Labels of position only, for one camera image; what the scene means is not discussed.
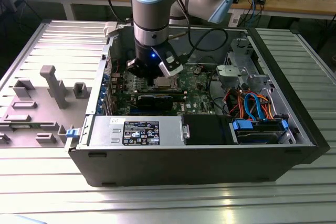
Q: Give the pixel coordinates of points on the silver green CPU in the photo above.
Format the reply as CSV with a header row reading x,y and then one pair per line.
x,y
165,82

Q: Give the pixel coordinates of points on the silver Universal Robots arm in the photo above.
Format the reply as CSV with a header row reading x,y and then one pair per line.
x,y
151,19

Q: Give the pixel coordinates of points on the black graphics card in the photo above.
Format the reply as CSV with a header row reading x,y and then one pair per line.
x,y
155,103

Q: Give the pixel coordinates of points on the copper curved tube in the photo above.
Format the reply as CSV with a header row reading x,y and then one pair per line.
x,y
179,35

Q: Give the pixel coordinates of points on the coin cell battery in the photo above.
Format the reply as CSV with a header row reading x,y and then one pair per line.
x,y
197,71

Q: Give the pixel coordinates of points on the green motherboard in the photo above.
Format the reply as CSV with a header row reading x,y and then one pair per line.
x,y
199,95

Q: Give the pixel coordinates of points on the silver power supply unit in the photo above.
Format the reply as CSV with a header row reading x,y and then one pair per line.
x,y
105,132

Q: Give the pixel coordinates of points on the silver metal drive cage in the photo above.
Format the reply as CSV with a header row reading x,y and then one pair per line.
x,y
231,72

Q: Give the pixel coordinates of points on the blue plastic case latch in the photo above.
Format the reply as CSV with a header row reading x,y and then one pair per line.
x,y
71,133

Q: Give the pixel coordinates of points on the black PC case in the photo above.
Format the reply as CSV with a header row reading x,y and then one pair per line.
x,y
183,166

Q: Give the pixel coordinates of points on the grey parts rack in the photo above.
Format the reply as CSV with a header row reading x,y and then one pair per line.
x,y
44,119

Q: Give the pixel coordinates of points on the hard disk in blue carrier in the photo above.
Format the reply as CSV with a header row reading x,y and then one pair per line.
x,y
242,125

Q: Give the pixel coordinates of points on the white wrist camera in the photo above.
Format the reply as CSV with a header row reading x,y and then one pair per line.
x,y
170,68

